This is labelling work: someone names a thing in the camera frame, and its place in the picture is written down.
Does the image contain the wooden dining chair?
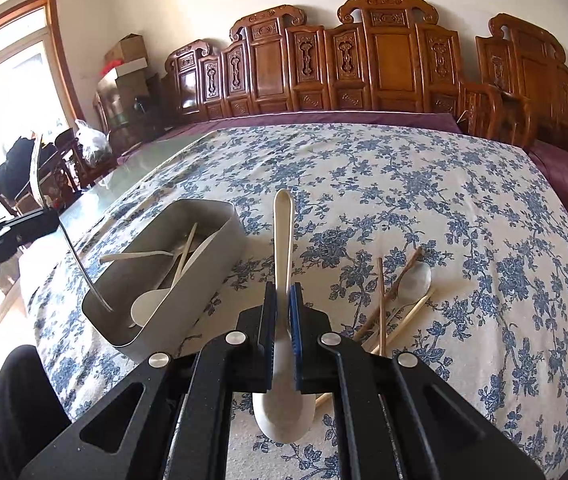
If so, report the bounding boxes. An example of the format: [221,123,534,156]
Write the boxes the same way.
[0,128,115,217]

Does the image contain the dark brown chopstick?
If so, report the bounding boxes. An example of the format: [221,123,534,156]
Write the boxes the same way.
[352,246,423,343]

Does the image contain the person's black trouser leg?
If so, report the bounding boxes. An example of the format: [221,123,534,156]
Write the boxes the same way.
[0,344,73,480]

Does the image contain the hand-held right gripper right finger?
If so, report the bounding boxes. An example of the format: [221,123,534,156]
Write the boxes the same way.
[288,281,548,480]

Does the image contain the long carved wooden sofa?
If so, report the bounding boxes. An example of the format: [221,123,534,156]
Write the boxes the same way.
[163,0,504,137]

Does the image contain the brown cardboard box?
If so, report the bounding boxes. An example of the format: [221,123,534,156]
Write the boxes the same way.
[103,33,146,64]

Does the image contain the rectangular metal tin container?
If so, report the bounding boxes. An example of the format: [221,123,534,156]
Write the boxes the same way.
[82,198,249,364]

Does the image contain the metal fork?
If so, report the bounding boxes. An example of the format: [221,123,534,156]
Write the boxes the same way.
[30,132,115,313]

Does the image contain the pale bamboo chopstick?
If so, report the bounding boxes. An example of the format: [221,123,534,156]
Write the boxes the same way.
[170,222,199,288]
[377,257,387,357]
[370,287,437,356]

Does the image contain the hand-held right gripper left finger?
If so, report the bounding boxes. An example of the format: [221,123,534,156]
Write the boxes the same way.
[18,281,279,480]

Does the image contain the white plastic bag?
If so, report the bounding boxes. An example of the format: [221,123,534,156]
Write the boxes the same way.
[73,119,110,164]

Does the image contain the carved wooden armchair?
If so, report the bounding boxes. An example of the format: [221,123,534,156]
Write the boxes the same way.
[458,13,568,188]

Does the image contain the black bag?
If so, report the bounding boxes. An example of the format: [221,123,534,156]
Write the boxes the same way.
[0,135,38,192]

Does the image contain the blue floral tablecloth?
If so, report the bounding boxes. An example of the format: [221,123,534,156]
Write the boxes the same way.
[26,125,568,480]

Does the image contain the purple sofa seat cushion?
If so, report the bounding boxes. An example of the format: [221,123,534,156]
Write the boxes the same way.
[118,109,465,167]

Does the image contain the wooden door frame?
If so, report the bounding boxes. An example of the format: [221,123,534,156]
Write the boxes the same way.
[0,0,85,123]

